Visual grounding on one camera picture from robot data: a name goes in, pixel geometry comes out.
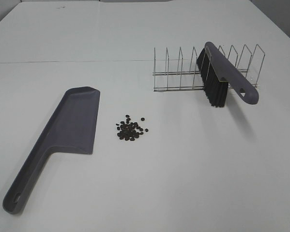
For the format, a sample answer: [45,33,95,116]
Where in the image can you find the pile of coffee beans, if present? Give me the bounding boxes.
[115,115,149,141]

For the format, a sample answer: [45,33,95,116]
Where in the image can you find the grey plastic dustpan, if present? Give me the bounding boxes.
[2,87,100,215]

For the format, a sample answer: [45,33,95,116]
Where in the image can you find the grey hand brush black bristles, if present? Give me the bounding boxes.
[197,42,259,107]

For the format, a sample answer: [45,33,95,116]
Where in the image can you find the metal wire rack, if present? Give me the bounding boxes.
[152,44,266,92]

